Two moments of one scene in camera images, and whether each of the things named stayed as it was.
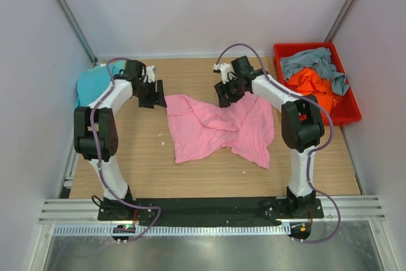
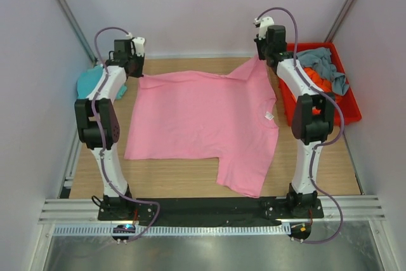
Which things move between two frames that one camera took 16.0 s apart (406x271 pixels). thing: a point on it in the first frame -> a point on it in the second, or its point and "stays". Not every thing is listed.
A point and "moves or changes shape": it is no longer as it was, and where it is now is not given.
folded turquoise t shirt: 93,82 stays
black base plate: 205,211 stays
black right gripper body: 226,92 -> 262,50
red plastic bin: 344,111 stays
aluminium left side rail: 67,182 stays
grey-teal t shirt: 319,59 stays
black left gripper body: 152,94 -> 136,68
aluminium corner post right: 349,4 stays
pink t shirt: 200,131 moves or changes shape
